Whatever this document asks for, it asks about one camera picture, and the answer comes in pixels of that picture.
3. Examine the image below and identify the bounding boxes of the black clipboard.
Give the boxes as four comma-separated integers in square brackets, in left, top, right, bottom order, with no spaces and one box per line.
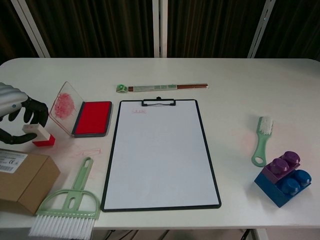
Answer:
[100,96,223,213]

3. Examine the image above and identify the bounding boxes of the white metal frame post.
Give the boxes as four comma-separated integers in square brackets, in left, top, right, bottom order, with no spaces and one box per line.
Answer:
[10,0,51,59]
[247,0,276,59]
[152,0,168,59]

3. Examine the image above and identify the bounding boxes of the red ink pad clear lid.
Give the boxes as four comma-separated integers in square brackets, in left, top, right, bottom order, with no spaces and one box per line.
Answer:
[48,81,113,138]

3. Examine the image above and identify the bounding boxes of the purple toy building block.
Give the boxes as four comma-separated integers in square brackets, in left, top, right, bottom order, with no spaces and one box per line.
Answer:
[261,150,302,183]

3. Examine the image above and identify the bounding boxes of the small red stamp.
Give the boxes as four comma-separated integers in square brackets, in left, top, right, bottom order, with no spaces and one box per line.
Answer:
[21,123,56,148]

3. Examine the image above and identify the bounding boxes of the blue toy building block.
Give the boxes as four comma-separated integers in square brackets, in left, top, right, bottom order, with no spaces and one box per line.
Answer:
[254,169,313,208]

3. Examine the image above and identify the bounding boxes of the wide green brush white bristles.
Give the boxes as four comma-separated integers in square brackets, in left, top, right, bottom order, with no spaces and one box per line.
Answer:
[28,156,101,240]

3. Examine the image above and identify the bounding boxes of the white paper sheet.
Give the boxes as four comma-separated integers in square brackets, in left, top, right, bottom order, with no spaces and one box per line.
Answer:
[103,100,220,210]

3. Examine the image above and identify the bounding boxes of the brown cardboard box white label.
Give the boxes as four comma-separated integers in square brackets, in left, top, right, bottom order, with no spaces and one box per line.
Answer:
[0,147,62,217]

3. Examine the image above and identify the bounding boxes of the brown chopsticks in paper sleeve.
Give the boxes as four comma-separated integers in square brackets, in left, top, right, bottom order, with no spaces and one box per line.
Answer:
[127,82,209,92]

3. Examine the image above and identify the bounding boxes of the narrow green brush white bristles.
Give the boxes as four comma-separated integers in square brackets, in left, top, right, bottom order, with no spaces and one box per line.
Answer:
[251,116,274,167]

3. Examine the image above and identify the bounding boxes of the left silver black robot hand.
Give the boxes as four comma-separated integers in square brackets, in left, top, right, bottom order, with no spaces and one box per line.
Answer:
[0,82,50,146]

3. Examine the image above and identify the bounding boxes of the dark pleated curtain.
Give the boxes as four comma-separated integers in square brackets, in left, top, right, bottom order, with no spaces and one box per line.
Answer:
[0,0,320,66]

